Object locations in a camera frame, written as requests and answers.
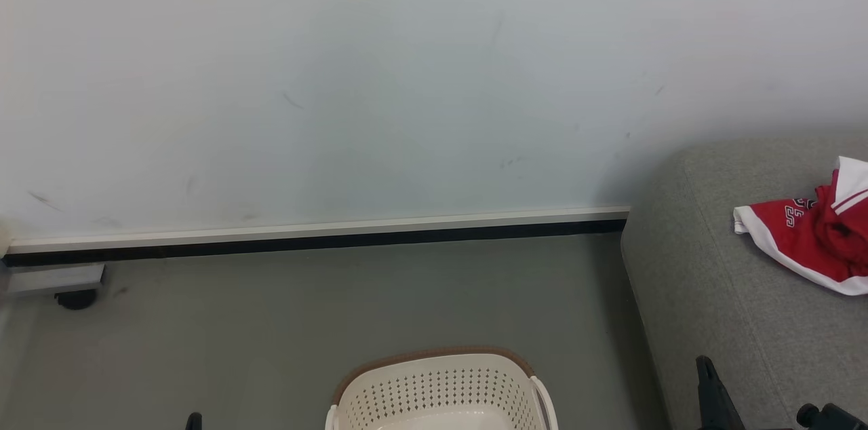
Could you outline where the white and black baseboard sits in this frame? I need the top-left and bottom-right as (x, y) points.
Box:
(0, 206), (631, 268)

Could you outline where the grey fabric sofa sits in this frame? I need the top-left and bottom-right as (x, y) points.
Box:
(620, 135), (868, 430)

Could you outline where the red white-trimmed garment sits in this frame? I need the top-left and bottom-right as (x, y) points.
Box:
(732, 156), (868, 297)

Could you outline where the beige perforated laundry basket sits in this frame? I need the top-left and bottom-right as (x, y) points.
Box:
(324, 347), (561, 430)

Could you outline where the black caster wheel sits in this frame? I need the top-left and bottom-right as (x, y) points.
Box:
(55, 288), (100, 311)

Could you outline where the grey furniture base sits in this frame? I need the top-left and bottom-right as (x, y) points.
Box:
(0, 263), (106, 299)

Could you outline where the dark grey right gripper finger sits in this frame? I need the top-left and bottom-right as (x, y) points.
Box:
(696, 355), (748, 430)

